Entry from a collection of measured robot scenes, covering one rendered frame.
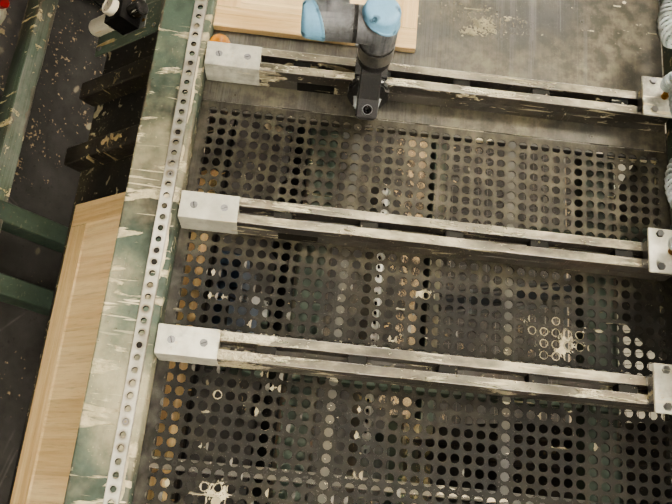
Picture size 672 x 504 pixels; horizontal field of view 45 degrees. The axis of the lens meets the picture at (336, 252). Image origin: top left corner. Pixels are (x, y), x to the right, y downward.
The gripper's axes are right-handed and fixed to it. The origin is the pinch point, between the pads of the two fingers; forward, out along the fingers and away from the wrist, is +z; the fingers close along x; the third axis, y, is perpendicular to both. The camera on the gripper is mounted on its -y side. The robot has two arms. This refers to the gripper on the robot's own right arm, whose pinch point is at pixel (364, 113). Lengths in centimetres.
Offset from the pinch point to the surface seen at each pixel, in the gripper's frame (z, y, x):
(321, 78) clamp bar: -4.2, 5.3, 10.7
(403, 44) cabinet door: -0.1, 20.3, -7.7
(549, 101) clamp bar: -5.0, 6.1, -41.8
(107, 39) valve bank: 11, 19, 65
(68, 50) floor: 69, 52, 96
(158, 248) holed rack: -2, -40, 40
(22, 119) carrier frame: 44, 11, 94
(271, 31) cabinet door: 0.0, 19.4, 24.0
